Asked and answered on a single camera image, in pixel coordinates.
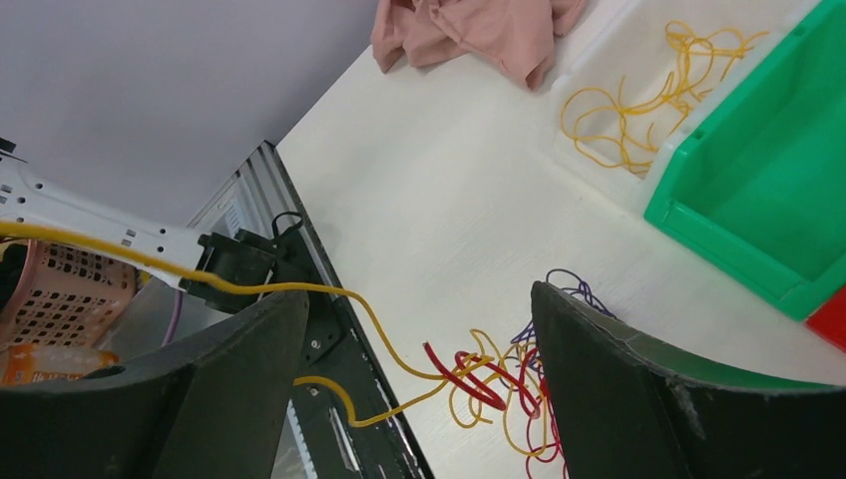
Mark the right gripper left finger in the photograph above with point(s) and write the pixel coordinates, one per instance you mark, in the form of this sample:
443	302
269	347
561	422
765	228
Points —
210	405

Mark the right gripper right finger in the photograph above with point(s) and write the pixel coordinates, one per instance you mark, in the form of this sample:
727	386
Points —
629	405

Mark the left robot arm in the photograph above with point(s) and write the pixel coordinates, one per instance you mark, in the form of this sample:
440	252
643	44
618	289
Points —
227	273

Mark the pink perforated basket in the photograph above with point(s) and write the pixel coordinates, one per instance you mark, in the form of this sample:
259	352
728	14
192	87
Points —
53	294

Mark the orange packet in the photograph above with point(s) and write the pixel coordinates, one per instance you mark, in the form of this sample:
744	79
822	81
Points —
29	363

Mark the red plastic bin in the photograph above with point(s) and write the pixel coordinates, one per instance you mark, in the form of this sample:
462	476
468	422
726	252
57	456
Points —
828	321

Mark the green plastic bin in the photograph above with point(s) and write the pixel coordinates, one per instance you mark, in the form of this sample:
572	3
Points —
758	188

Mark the clear plastic bin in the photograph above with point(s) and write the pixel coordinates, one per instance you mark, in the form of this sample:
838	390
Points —
649	79

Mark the pink cloth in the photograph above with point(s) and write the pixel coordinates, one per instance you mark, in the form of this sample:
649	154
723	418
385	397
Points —
517	37

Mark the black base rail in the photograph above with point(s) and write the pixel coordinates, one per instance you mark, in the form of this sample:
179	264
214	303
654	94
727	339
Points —
336	347

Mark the white comb cable duct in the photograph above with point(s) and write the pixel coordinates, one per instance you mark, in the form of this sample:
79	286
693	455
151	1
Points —
292	459

